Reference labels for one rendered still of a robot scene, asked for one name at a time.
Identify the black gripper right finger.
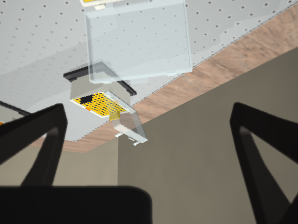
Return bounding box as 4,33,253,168
230,102,298,224

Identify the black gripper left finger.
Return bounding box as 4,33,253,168
0,103,68,186

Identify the grey perforated base plate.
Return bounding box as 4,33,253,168
0,0,298,142

